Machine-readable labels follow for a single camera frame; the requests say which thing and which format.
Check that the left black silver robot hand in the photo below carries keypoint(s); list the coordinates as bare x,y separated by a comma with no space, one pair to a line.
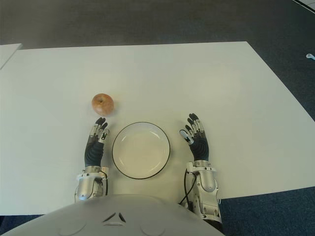
93,152

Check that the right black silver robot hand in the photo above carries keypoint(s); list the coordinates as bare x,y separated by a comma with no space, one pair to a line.
200,147

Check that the red yellow apple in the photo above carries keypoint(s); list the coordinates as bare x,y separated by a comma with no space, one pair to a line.
103,104

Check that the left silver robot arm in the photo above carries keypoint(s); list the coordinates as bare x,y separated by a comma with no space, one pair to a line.
86,184

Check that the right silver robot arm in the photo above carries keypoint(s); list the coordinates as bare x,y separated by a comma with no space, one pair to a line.
209,179

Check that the white plate with black rim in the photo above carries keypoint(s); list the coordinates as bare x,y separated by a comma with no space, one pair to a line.
141,152

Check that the grey robot torso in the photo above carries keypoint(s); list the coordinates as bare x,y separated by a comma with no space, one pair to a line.
110,218

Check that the white side table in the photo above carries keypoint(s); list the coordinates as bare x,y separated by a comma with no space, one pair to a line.
7,54

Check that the small white floor object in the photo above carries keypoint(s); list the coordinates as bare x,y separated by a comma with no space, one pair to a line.
310,56

